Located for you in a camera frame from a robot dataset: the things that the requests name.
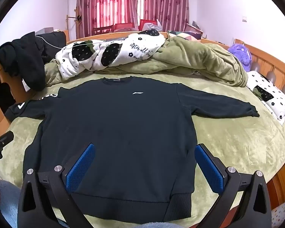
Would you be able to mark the wooden bed frame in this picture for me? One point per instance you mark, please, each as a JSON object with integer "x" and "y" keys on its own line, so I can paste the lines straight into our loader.
{"x": 263, "y": 57}

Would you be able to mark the green fleece duvet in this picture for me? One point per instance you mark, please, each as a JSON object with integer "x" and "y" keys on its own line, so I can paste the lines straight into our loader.
{"x": 192, "y": 57}

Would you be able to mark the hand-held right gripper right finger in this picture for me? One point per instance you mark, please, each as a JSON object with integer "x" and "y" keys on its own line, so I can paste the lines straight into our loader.
{"x": 209, "y": 168}

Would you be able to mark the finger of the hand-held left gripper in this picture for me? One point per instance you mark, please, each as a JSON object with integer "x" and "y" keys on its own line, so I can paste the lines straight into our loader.
{"x": 4, "y": 138}

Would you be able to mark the purple plush toy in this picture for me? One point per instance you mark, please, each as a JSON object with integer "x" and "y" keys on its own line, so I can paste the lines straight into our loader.
{"x": 239, "y": 54}

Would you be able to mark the white floral printed pillow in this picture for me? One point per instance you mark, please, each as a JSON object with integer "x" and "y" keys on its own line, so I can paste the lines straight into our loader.
{"x": 275, "y": 99}

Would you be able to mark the black jacket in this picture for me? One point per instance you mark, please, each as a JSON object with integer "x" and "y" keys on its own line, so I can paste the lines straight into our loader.
{"x": 26, "y": 59}

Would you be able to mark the white floral printed quilt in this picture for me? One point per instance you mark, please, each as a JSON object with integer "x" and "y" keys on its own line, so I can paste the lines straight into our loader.
{"x": 133, "y": 49}

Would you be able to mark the white star print cloth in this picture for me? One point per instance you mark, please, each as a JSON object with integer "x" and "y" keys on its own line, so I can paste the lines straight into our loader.
{"x": 283, "y": 215}

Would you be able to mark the red striped curtain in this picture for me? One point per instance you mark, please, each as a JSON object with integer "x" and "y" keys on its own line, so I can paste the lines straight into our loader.
{"x": 156, "y": 2}

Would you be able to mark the geometric patterned cushion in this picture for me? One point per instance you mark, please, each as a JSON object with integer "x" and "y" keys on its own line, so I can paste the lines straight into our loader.
{"x": 182, "y": 35}

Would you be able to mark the black sweatshirt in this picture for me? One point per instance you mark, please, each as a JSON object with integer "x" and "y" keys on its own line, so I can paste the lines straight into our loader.
{"x": 123, "y": 123}

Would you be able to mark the wooden coat rack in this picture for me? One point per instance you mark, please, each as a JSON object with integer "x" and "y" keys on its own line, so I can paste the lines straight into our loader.
{"x": 68, "y": 19}

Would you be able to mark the person's light blue clothing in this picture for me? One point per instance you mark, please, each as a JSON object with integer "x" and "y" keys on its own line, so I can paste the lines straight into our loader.
{"x": 9, "y": 201}

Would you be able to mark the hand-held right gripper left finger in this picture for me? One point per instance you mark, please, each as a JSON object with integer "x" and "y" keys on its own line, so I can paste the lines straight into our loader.
{"x": 82, "y": 166}

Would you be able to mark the white plastic bag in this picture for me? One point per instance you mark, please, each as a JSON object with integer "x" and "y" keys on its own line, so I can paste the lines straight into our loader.
{"x": 154, "y": 26}

